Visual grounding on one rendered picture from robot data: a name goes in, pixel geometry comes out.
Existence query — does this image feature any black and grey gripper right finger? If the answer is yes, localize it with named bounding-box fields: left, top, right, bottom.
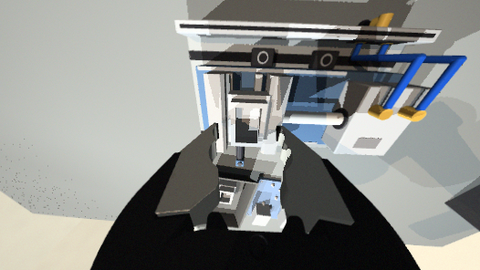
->
left=276, top=125, right=421, bottom=270

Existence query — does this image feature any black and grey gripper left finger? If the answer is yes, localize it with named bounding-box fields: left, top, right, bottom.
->
left=90, top=123, right=220, bottom=270

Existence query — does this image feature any white rectangular block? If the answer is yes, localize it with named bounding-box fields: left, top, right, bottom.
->
left=252, top=203, right=271, bottom=226

